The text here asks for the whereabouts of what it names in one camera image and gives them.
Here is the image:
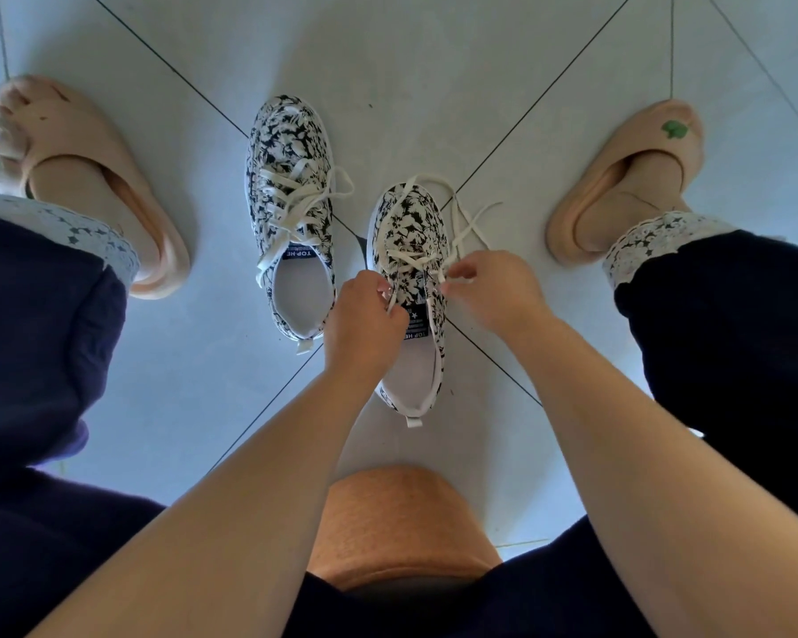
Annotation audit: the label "person's left hand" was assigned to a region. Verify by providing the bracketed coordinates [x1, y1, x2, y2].
[322, 269, 412, 390]

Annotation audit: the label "person's left forearm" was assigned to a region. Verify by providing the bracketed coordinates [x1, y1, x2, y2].
[29, 368, 380, 638]

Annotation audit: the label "pink slipper with white charms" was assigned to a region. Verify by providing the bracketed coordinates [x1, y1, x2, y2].
[0, 74, 192, 301]

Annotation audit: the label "white shoelace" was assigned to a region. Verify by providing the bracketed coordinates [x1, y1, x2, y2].
[254, 159, 355, 290]
[372, 173, 504, 316]

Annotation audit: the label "person's right leg navy trousers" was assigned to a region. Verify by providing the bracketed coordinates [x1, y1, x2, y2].
[491, 152, 798, 638]

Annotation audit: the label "pink slipper with green charm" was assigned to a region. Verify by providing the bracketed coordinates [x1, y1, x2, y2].
[544, 98, 705, 268]

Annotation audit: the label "person's leg navy trousers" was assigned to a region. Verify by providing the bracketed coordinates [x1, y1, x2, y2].
[491, 152, 798, 638]
[0, 155, 168, 638]

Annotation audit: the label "person's left leg navy trousers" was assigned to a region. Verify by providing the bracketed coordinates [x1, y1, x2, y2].
[0, 155, 168, 638]

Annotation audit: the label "floral sneaker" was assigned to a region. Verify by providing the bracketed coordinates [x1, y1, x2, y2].
[366, 181, 453, 430]
[244, 94, 339, 356]

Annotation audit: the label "person's right hand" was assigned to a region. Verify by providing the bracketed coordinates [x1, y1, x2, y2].
[438, 250, 563, 353]

